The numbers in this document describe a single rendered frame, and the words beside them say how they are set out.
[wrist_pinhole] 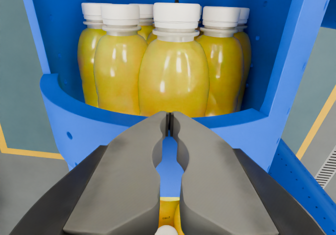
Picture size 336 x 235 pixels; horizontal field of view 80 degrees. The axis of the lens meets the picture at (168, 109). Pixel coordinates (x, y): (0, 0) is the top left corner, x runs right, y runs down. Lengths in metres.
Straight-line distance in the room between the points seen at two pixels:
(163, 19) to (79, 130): 0.11
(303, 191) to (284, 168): 0.13
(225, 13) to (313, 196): 0.87
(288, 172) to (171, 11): 0.96
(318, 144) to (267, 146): 1.91
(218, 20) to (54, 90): 0.17
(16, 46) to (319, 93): 2.10
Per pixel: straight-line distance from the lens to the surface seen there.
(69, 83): 0.31
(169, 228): 0.38
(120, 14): 0.22
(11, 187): 2.54
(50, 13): 0.28
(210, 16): 0.23
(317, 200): 1.00
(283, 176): 1.04
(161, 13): 0.18
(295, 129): 1.91
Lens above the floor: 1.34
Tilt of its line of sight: 62 degrees down
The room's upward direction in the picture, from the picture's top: 180 degrees counter-clockwise
